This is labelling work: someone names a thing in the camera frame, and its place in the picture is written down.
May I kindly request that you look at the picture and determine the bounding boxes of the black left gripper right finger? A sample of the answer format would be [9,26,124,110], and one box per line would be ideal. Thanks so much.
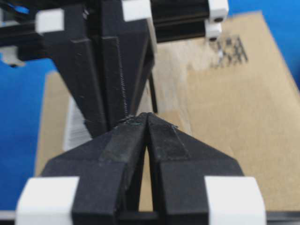
[147,113,267,225]

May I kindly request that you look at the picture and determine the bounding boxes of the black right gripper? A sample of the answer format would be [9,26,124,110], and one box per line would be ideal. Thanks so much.
[0,0,230,118]

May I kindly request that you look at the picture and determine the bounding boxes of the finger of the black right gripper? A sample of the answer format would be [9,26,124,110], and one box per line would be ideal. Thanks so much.
[35,4,126,138]

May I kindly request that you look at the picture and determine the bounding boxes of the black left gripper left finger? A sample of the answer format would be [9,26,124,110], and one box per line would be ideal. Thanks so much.
[15,113,147,225]

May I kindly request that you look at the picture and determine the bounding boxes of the brown cardboard box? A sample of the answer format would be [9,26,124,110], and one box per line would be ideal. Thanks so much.
[35,10,300,211]

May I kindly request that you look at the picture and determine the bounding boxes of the blue table cloth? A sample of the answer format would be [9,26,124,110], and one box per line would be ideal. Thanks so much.
[0,0,300,210]

